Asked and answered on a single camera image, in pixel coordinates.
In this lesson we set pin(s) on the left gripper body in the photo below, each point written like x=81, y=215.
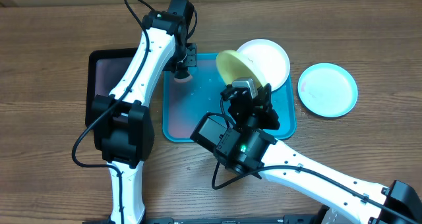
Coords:
x=188, y=58

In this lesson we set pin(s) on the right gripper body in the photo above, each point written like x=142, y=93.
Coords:
x=258, y=116

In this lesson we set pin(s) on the pink green sponge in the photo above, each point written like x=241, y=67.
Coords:
x=182, y=76

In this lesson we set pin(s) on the yellow plate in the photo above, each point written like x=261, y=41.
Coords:
x=232, y=65

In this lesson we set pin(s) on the white plate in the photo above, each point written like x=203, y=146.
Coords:
x=270, y=58

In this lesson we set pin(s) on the light blue plate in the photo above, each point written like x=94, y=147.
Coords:
x=327, y=90

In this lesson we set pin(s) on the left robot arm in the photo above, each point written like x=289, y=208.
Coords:
x=121, y=120

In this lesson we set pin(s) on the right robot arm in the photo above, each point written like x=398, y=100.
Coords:
x=243, y=147

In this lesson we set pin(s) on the teal plastic tray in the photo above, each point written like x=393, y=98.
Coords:
x=186, y=103

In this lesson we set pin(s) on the black rectangular tray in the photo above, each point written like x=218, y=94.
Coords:
x=105, y=70

